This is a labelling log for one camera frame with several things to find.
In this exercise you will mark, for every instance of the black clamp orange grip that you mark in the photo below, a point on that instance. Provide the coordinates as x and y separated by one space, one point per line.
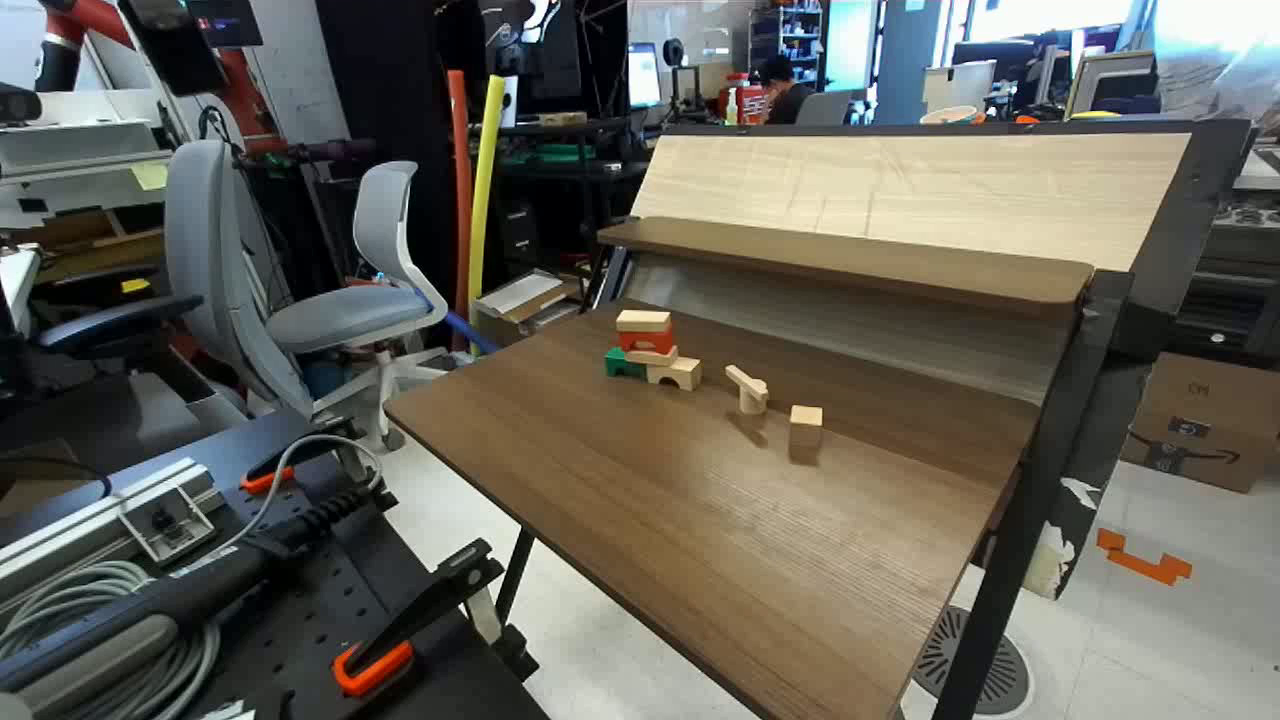
402 633

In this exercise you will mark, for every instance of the orange bridge-shaped block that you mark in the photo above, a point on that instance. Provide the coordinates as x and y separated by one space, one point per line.
645 342

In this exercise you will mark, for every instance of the round metal floor drain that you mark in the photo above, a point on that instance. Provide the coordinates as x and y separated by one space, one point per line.
993 675

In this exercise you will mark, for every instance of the brown cardboard box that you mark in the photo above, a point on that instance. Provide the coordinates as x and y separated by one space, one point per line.
1207 421

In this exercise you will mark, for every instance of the yellow sticky note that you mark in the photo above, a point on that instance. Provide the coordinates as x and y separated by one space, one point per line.
148 175

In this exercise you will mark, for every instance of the green wooden block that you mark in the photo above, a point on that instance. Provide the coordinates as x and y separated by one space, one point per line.
618 360

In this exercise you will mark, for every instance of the white machine housing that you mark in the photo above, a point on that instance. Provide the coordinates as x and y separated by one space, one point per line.
73 154

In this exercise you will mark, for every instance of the natural wood angled block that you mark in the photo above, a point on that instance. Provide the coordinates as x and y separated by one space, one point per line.
744 385

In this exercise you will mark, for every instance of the stack of flat boxes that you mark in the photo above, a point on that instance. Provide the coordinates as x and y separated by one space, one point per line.
524 300

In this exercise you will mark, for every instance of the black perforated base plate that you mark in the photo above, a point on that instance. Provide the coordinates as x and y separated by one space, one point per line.
300 624

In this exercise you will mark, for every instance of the silver aluminium extrusion rail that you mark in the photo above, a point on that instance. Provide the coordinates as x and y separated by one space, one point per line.
93 513

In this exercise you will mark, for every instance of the yellow foam tube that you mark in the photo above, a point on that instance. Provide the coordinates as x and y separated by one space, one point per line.
484 200

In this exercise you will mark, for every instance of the natural wood cube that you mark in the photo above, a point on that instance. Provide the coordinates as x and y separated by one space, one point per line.
806 424

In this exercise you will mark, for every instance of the large grey office chair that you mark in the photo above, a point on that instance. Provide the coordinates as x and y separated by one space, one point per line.
203 266

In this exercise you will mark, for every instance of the natural wood rectangle block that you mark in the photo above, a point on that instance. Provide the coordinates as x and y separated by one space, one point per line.
641 321

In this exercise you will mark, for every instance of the orange foam tube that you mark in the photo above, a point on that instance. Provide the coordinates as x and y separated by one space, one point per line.
460 187

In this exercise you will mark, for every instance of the seated person dark hair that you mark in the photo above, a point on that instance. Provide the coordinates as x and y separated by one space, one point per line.
780 87

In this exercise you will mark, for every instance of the small grey swivel chair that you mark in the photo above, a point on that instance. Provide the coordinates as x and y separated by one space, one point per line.
348 319

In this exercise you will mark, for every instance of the white torn desk label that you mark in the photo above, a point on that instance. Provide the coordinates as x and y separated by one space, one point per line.
1063 544

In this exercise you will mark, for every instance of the light wood back panel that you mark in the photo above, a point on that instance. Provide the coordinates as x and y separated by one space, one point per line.
922 187

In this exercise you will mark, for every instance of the black metal desk frame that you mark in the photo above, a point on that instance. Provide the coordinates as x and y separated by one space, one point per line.
1066 443

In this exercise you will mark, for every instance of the orange plastic floor bracket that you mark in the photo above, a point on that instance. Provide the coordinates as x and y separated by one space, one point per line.
1144 563

